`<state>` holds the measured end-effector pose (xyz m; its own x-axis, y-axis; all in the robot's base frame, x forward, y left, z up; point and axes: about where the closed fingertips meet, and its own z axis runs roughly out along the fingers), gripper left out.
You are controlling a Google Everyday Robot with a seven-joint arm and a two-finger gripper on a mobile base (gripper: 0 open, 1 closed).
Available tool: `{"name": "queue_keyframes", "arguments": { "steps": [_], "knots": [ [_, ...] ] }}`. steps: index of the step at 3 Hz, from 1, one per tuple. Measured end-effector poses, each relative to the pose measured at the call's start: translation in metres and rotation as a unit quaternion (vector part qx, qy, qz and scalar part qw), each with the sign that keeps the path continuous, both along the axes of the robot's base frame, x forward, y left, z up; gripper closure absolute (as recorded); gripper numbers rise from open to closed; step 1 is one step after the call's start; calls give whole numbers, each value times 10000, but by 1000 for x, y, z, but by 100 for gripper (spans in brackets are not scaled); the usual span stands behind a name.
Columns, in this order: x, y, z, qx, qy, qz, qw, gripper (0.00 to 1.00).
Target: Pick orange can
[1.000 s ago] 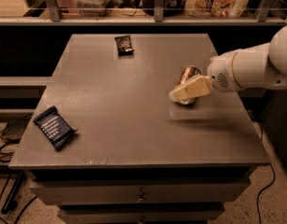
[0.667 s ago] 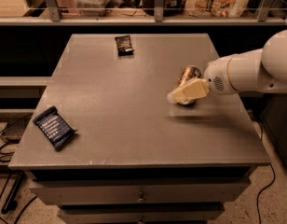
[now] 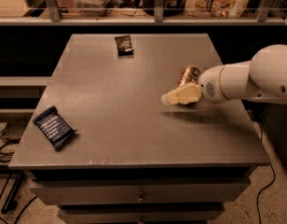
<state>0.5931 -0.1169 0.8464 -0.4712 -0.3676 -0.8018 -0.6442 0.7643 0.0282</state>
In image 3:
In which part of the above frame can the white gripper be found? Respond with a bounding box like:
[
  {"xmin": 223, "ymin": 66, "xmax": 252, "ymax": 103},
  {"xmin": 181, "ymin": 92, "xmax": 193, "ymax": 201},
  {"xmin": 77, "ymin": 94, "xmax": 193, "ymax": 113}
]
[{"xmin": 161, "ymin": 65, "xmax": 226, "ymax": 105}]

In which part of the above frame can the orange soda can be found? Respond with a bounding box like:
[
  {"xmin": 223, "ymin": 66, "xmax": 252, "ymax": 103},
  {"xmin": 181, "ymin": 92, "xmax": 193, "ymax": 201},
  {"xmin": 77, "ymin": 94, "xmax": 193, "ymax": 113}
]
[{"xmin": 178, "ymin": 65, "xmax": 200, "ymax": 86}]

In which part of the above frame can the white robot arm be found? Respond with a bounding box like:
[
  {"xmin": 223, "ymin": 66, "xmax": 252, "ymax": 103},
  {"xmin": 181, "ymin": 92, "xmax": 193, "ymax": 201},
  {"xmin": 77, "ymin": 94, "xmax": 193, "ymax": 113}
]
[{"xmin": 161, "ymin": 45, "xmax": 287, "ymax": 105}]

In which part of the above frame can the small dark snack packet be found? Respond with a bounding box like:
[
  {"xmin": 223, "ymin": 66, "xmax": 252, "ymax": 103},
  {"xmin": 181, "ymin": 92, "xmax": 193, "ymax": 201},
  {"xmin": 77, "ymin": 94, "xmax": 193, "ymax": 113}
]
[{"xmin": 115, "ymin": 35, "xmax": 134, "ymax": 56}]

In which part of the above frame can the colourful snack bag on shelf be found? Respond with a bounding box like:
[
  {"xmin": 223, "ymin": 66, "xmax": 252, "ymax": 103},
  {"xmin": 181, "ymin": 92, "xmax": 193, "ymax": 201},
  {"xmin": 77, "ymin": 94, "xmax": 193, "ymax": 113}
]
[{"xmin": 189, "ymin": 0, "xmax": 249, "ymax": 18}]

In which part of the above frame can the grey drawer cabinet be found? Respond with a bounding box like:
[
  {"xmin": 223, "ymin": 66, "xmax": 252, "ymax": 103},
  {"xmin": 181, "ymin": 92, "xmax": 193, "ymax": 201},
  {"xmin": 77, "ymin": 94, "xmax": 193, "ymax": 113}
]
[{"xmin": 10, "ymin": 34, "xmax": 269, "ymax": 224}]

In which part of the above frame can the clear plastic container on shelf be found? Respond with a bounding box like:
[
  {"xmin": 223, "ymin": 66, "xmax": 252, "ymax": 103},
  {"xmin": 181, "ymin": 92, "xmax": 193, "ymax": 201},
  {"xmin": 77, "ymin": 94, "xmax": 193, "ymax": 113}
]
[{"xmin": 75, "ymin": 0, "xmax": 110, "ymax": 16}]

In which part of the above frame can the blue snack bar wrapper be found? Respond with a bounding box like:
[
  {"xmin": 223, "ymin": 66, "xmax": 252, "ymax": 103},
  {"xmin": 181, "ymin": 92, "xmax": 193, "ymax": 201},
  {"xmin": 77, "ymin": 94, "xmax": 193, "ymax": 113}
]
[{"xmin": 33, "ymin": 105, "xmax": 76, "ymax": 150}]

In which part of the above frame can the metal shelf railing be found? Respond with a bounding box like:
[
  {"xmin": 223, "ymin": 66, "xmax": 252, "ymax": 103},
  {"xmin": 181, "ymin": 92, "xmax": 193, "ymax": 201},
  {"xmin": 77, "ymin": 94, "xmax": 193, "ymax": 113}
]
[{"xmin": 0, "ymin": 0, "xmax": 287, "ymax": 26}]

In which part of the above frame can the grey power adapter on floor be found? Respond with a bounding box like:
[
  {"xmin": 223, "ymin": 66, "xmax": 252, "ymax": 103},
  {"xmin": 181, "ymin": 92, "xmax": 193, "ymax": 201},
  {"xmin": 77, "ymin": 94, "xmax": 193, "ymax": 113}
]
[{"xmin": 0, "ymin": 119, "xmax": 29, "ymax": 142}]

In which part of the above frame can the black cable right floor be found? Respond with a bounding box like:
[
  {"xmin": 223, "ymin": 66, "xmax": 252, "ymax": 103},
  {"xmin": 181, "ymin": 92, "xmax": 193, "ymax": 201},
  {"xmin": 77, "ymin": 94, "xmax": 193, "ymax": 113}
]
[{"xmin": 255, "ymin": 119, "xmax": 277, "ymax": 224}]

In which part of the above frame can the black cables left floor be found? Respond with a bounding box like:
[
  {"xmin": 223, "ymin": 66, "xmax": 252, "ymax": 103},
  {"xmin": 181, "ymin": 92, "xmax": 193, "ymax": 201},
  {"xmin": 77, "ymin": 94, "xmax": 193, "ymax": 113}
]
[{"xmin": 0, "ymin": 113, "xmax": 37, "ymax": 224}]

